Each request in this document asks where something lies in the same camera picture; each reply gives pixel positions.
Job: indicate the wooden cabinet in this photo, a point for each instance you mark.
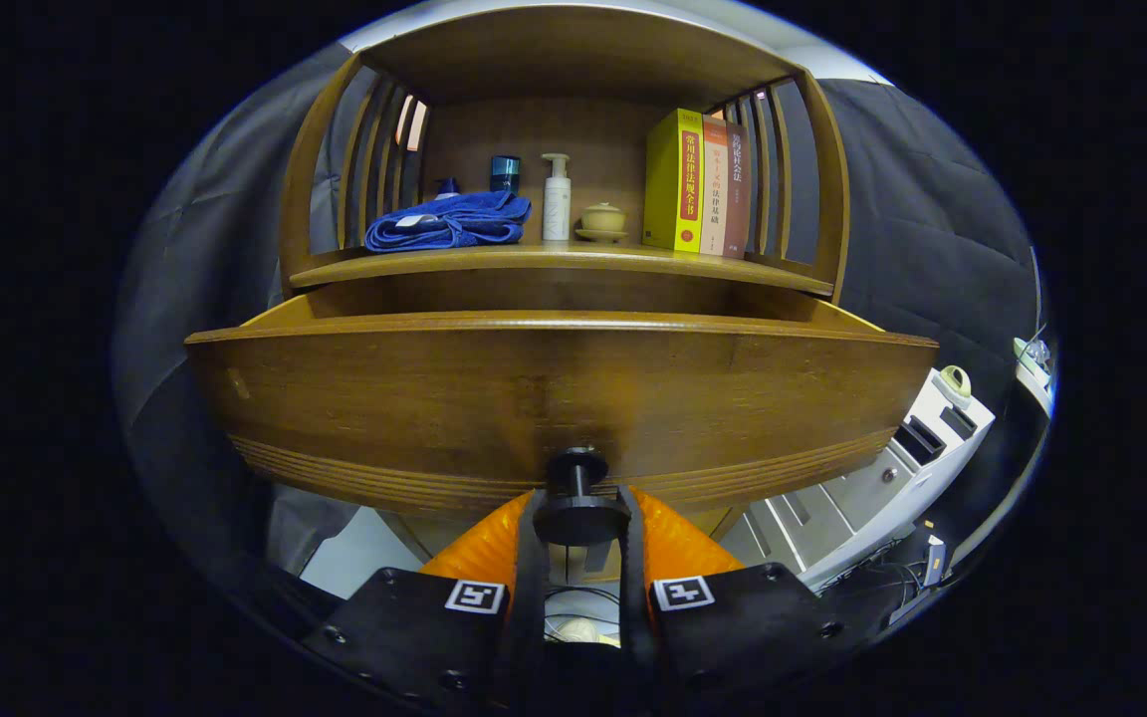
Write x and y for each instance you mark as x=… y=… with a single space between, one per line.
x=573 y=50

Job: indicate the white pump bottle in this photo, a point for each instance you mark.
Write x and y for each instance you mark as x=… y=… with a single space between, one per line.
x=556 y=209

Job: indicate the yellow book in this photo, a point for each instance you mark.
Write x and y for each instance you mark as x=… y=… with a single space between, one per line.
x=673 y=179

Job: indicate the teal bottle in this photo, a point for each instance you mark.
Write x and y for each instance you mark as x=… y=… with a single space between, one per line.
x=506 y=174

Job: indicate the wooden countertop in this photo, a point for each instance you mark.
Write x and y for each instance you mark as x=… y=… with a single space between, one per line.
x=554 y=257

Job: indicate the small white blue-capped bottle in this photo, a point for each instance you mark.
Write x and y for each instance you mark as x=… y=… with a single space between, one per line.
x=447 y=187

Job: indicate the beige saucer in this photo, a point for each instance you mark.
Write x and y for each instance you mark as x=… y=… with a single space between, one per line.
x=601 y=236

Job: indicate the wooden drawer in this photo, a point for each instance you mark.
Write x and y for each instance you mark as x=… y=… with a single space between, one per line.
x=534 y=398

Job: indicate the orange and cream book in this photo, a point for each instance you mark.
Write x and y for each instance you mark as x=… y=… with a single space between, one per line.
x=714 y=189

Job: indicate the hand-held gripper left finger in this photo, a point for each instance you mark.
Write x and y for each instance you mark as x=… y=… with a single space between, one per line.
x=531 y=597

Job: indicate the beige lidded tea cup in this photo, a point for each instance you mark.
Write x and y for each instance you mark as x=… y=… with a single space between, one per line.
x=603 y=217

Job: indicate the white desk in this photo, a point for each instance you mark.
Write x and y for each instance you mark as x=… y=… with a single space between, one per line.
x=1032 y=368

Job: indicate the beige tape dispenser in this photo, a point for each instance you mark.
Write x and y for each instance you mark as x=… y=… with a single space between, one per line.
x=954 y=380

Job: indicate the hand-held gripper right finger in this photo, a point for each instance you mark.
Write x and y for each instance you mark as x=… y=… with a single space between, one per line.
x=633 y=597

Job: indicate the blue towel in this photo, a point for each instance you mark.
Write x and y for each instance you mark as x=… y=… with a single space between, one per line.
x=454 y=224

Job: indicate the white side cabinet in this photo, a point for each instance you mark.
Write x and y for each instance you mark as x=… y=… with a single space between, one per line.
x=862 y=488

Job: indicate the brown book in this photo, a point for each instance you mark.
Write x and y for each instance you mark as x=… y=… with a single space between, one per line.
x=738 y=189

